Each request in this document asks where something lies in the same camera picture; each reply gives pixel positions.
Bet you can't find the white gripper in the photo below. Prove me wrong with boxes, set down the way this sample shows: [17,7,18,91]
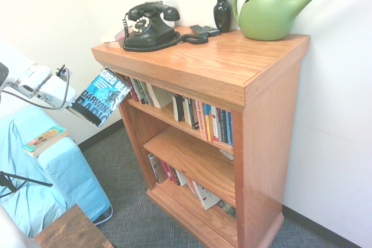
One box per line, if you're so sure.
[37,74,83,114]

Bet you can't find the blue Darwin's Radio paperback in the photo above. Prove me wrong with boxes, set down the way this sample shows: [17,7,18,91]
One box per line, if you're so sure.
[65,67,133,128]

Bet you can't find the green orange paperback book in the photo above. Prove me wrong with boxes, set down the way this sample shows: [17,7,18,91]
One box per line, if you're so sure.
[22,125,70,158]

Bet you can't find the green spine book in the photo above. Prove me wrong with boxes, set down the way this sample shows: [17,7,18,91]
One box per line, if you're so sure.
[135,79,148,105]

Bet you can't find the white book lying flat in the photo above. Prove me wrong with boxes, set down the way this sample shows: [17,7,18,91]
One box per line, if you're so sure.
[100,27,126,44]

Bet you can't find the pink white book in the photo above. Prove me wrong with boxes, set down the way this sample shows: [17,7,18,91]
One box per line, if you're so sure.
[114,23,135,42]

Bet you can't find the large white leaning book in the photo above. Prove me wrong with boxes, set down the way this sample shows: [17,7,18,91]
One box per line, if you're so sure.
[145,82,176,109]

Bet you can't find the grey purple-edged book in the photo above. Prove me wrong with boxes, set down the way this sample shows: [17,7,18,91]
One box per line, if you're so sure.
[147,153,162,185]

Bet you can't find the black thick book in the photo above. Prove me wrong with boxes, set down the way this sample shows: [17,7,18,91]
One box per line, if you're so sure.
[171,94,186,123]

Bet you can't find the brown hardcover book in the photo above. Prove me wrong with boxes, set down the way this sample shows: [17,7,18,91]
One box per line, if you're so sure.
[155,159,170,185]

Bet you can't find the black white spine book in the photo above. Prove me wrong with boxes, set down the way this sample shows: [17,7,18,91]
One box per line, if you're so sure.
[187,98,201,131]

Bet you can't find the orange brown book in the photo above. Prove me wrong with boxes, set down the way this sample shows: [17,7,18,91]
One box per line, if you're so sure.
[167,165,178,185]

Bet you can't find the dark spine book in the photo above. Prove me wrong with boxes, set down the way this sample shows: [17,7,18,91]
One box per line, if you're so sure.
[171,166,182,186]

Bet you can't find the pink Behavior book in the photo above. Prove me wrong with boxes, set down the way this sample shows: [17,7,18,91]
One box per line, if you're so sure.
[195,100,208,142]

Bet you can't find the plain white book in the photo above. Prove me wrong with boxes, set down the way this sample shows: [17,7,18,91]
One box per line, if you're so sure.
[174,169,188,187]

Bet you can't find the yellow blue spine book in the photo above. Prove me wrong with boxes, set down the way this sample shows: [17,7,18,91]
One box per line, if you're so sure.
[203,103,213,143]

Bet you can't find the white red spine book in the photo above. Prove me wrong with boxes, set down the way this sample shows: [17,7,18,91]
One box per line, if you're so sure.
[209,105,220,143]

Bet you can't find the thin white leaning book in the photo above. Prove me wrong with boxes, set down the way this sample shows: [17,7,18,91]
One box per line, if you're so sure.
[185,175,202,200]

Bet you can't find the black narrow spine book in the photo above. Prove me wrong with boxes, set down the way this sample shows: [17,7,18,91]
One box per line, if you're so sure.
[216,108,229,145]

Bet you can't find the white book with red lips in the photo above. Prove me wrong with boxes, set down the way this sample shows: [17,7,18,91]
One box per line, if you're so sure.
[192,180,221,211]

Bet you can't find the dark flat-lying book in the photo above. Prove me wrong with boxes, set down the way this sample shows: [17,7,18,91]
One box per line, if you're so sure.
[216,198,237,220]

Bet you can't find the blue cloth covered furniture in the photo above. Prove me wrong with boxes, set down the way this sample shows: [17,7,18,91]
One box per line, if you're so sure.
[0,105,113,239]

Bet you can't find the black tripod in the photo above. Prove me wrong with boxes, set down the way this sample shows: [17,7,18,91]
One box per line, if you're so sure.
[0,171,54,194]

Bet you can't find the black rotary telephone body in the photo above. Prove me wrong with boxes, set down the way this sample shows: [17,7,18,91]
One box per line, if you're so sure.
[124,14,178,49]

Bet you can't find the black rotary telephone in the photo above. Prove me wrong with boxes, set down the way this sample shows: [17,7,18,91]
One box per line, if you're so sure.
[121,12,210,53]

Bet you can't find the black telephone handset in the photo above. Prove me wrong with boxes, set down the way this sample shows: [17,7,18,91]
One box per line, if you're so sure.
[127,2,181,22]

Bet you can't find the dark brown wooden table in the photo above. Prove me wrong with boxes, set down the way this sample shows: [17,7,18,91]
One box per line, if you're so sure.
[33,203,116,248]

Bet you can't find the white rounded housing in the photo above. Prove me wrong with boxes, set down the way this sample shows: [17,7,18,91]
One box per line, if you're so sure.
[0,204,38,248]

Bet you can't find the black remote control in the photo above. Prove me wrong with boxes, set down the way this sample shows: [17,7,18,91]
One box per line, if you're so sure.
[202,25,221,37]
[189,24,210,35]

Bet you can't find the white patterned magazine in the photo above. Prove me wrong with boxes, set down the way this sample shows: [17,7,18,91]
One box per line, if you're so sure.
[219,149,235,164]

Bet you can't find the dark glazed vase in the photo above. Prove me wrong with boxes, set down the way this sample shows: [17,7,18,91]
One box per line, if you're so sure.
[213,0,233,34]

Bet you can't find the wooden bookshelf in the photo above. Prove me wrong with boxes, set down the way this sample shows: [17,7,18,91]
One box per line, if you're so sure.
[91,26,312,248]

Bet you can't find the green plastic watering can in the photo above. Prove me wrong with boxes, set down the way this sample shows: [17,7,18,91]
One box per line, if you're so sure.
[232,0,355,41]

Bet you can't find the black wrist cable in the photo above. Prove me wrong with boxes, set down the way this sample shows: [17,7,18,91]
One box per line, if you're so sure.
[0,64,72,112]

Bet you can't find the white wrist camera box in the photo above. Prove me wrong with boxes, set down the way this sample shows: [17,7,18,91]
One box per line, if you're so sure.
[17,64,53,99]

